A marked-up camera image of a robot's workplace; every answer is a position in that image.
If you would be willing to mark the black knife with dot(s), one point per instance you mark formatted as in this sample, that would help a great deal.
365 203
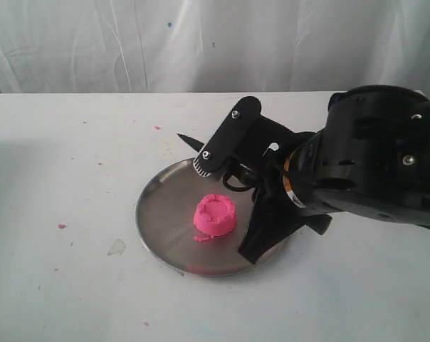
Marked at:
191 142

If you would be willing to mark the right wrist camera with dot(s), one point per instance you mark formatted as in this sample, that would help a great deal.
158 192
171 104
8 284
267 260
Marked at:
228 136

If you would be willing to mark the round stainless steel plate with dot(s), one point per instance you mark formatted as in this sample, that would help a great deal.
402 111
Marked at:
164 218

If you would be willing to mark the pink dough strip crumb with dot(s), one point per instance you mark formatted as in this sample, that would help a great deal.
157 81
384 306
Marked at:
202 238

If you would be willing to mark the white backdrop curtain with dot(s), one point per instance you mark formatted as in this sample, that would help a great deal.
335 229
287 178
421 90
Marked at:
212 46

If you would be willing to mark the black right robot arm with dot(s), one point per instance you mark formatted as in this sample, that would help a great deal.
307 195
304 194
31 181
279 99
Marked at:
371 159

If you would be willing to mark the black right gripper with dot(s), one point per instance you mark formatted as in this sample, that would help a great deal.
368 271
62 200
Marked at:
259 164

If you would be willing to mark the pink clay lump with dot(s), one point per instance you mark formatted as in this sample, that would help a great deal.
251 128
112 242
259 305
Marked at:
215 215

